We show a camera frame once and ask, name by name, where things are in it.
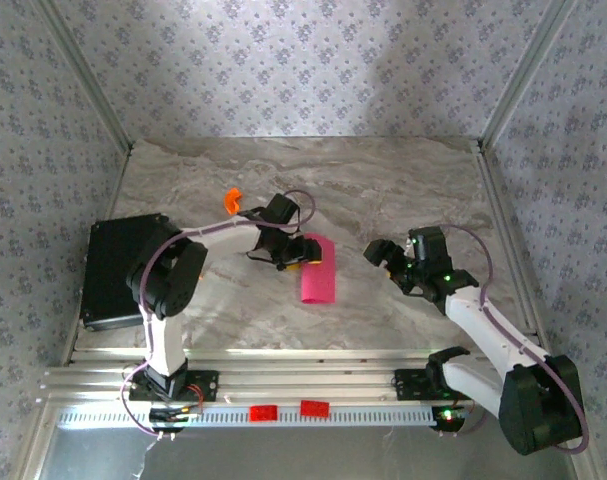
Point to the pink cloth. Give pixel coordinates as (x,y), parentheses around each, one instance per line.
(318,285)

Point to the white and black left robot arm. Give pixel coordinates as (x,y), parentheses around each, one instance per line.
(165,345)

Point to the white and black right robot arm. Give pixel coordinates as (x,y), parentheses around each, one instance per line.
(478,330)

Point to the grey metal sheet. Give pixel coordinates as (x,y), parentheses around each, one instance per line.
(308,455)

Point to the orange curved plastic piece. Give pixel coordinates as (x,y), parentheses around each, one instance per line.
(231,201)

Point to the red tape patch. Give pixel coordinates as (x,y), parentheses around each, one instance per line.
(263,413)
(315,408)

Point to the black box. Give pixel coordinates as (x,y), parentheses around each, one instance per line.
(108,270)

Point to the aluminium side rail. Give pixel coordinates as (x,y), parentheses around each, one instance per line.
(115,190)
(505,225)

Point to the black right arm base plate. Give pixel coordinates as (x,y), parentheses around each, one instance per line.
(408,385)

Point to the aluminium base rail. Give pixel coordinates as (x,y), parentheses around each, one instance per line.
(308,380)

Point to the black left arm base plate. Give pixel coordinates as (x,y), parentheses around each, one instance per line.
(208,385)

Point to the aluminium frame post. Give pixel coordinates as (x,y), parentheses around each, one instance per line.
(85,72)
(525,75)

